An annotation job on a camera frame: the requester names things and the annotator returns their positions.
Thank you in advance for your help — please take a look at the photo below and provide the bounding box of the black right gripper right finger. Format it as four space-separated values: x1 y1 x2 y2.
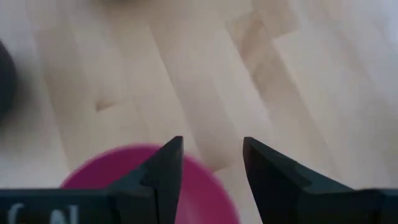
243 136 358 224

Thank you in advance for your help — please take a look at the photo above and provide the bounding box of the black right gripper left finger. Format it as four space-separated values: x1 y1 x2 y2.
107 136 184 224

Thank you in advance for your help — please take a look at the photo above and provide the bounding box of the magenta plastic bowl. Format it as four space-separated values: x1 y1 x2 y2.
60 143 240 224

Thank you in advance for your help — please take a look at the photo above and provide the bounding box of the black plastic bowl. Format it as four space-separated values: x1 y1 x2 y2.
0 40 18 122

